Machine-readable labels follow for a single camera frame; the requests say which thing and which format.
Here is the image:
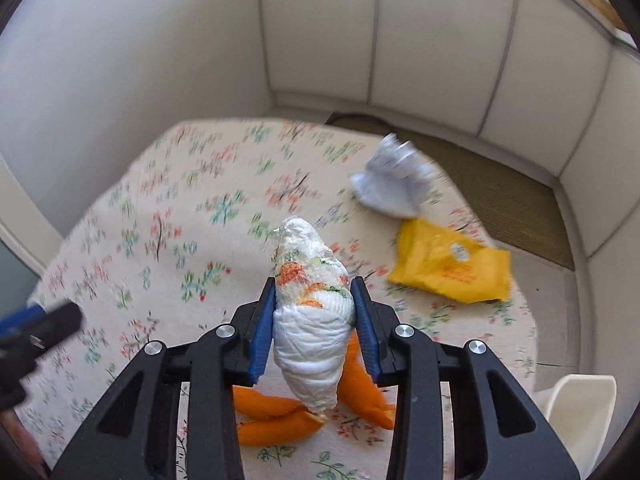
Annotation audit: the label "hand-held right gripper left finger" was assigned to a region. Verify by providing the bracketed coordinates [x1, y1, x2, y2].
[50, 276, 277, 480]

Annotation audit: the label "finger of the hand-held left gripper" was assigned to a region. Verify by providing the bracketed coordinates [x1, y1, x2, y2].
[24, 300, 84, 352]
[0, 304, 49, 339]

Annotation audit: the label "crumpled white paper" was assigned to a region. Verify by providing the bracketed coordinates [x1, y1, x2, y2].
[349, 132, 447, 219]

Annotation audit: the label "yellow snack packet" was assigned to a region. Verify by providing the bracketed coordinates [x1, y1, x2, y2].
[387, 217, 514, 304]

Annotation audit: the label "large brown floor mat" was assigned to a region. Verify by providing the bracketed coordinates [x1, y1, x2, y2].
[325, 112, 577, 269]

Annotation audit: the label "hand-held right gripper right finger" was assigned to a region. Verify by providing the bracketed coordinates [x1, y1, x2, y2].
[349, 276, 581, 480]

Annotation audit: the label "white trash bin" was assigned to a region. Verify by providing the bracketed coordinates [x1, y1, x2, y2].
[542, 374, 619, 467]

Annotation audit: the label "floral tablecloth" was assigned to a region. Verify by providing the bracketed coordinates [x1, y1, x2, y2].
[14, 117, 539, 480]

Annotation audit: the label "white cabinet door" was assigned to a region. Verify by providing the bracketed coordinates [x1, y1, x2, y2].
[559, 44, 640, 262]
[369, 0, 522, 137]
[479, 0, 614, 177]
[258, 0, 379, 107]

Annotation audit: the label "small white printed wrapper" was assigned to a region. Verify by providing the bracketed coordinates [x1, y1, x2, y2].
[269, 215, 356, 414]

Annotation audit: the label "round dark floor mat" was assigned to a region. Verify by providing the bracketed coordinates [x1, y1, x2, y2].
[331, 111, 392, 127]

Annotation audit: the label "orange peel pieces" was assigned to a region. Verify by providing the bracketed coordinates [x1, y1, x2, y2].
[233, 332, 397, 447]

